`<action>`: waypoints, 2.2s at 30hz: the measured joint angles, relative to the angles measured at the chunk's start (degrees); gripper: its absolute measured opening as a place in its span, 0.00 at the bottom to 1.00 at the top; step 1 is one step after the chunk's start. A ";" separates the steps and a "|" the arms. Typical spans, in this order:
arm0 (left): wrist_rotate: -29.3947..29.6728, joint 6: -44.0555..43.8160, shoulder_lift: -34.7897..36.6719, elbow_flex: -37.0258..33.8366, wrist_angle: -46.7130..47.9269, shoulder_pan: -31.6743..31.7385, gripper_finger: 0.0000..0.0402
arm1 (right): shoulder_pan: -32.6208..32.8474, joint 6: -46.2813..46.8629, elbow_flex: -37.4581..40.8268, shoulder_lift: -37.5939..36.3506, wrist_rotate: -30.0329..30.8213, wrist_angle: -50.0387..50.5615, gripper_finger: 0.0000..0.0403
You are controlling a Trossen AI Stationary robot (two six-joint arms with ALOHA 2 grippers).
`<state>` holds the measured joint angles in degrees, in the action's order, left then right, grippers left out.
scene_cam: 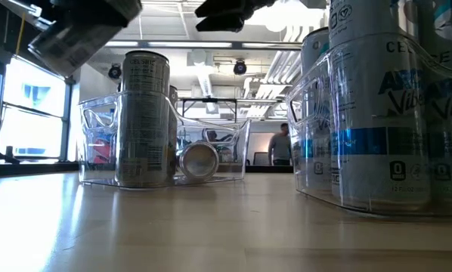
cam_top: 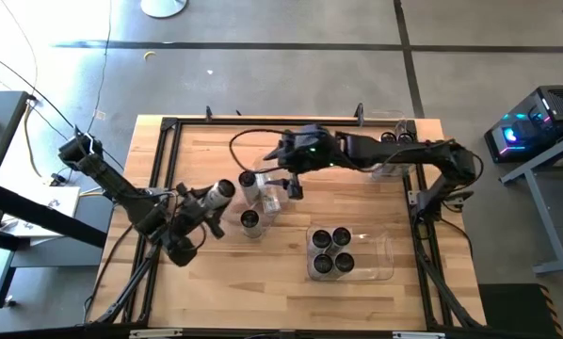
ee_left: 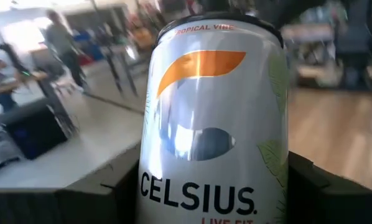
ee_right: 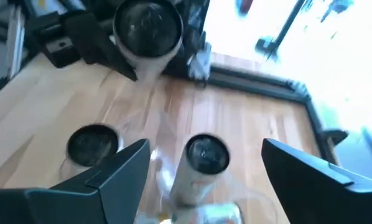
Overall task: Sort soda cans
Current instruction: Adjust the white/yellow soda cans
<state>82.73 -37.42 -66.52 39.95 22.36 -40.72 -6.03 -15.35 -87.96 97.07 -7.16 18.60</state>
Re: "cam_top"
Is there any black floor cable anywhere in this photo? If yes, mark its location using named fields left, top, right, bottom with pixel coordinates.
left=83, top=0, right=114, bottom=137
left=0, top=46, right=125, bottom=170

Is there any black RGB computer tower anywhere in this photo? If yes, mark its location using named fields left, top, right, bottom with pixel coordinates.
left=482, top=83, right=563, bottom=164

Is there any black desk leg frame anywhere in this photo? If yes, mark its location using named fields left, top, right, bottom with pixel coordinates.
left=0, top=183, right=108, bottom=312

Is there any grey metal stand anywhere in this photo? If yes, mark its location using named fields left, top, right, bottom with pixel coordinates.
left=497, top=129, right=563, bottom=275

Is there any Celsius Arctic Vibe can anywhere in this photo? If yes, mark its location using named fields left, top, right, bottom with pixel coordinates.
left=332, top=251, right=356, bottom=277
left=309, top=253, right=334, bottom=282
left=330, top=226, right=353, bottom=249
left=311, top=229, right=333, bottom=250

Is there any white round stand base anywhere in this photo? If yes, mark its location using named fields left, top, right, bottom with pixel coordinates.
left=139, top=0, right=189, bottom=20

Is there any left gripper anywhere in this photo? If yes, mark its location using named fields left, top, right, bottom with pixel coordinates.
left=169, top=182, right=226, bottom=239

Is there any clear plastic bin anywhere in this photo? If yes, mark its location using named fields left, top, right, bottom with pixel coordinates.
left=305, top=225, right=395, bottom=283
left=250, top=157, right=295, bottom=220
left=359, top=110, right=417, bottom=183

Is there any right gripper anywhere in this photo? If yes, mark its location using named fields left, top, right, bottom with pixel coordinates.
left=262, top=124, right=344, bottom=202

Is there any black hazard striped mat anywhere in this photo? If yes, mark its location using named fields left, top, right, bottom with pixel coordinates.
left=477, top=282, right=563, bottom=338

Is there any black aluminium table frame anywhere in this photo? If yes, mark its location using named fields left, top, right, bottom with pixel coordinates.
left=84, top=115, right=488, bottom=331

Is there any black floor tape strip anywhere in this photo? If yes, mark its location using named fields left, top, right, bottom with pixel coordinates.
left=48, top=40, right=563, bottom=53
left=392, top=0, right=425, bottom=119

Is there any silver table bracket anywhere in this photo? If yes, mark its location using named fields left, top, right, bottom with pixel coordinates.
left=128, top=328, right=185, bottom=339
left=392, top=331, right=446, bottom=339

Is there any white paper sheet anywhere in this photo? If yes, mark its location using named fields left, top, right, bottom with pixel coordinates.
left=1, top=186, right=81, bottom=239

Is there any yellow floor cable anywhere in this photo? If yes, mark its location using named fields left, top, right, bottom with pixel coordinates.
left=0, top=0, right=47, bottom=180

